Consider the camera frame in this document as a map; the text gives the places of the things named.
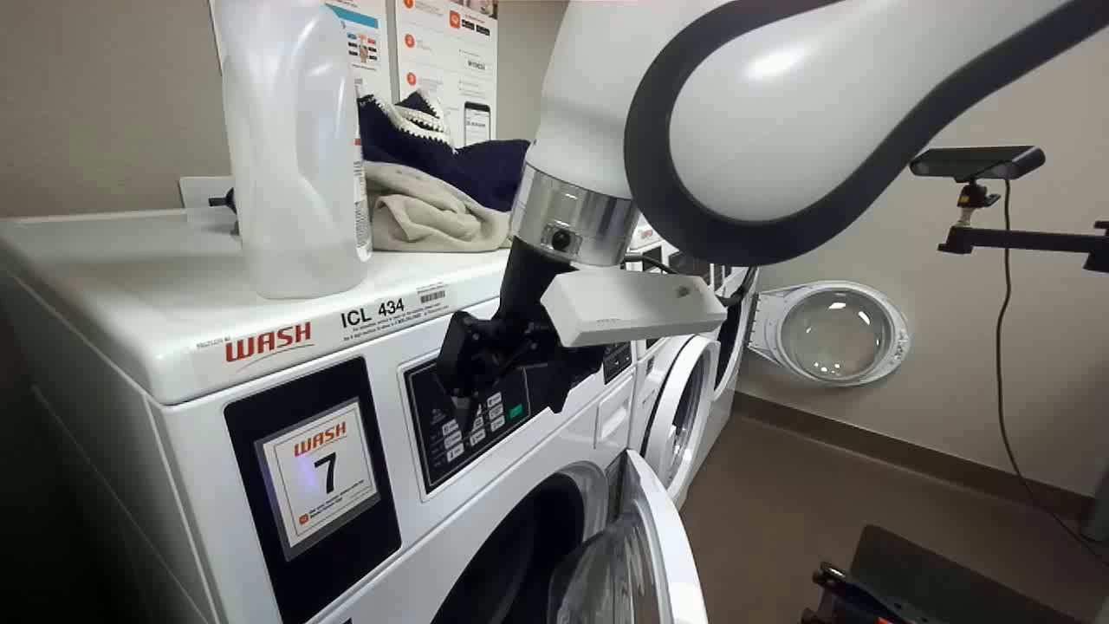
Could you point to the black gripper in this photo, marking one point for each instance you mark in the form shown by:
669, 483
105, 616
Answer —
514, 338

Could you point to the white round washer door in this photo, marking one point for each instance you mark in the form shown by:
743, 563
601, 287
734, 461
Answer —
637, 570

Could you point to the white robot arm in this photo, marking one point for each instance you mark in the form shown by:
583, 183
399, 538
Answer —
743, 132

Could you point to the white middle washing machine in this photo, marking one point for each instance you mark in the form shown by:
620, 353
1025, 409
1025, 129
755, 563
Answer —
686, 385

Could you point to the white washing machine seven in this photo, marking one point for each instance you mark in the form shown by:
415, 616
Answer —
299, 461

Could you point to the beige folded towel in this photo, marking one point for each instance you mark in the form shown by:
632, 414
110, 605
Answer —
422, 212

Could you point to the navy blue knitted garment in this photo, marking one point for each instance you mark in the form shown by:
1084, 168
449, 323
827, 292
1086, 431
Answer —
412, 132

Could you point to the translucent detergent bottle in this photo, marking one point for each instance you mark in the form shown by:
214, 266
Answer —
294, 144

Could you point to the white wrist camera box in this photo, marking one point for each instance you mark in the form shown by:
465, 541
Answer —
612, 305

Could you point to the wall instruction posters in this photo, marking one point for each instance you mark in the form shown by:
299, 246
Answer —
441, 50

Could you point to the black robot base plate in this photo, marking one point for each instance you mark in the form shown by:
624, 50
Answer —
897, 579

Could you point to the black camera on stand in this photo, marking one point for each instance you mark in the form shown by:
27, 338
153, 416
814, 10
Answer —
986, 179

